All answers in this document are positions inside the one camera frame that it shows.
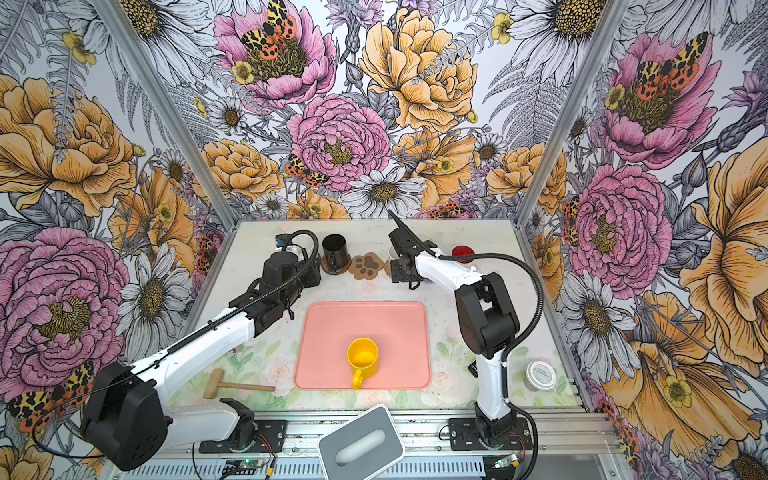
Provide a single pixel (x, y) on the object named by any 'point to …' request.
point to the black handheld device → (472, 369)
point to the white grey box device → (362, 449)
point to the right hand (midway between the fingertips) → (404, 281)
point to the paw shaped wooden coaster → (366, 266)
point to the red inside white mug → (463, 250)
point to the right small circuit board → (507, 461)
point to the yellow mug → (363, 356)
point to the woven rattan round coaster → (387, 267)
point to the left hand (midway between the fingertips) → (312, 268)
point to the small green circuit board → (245, 463)
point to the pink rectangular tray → (399, 329)
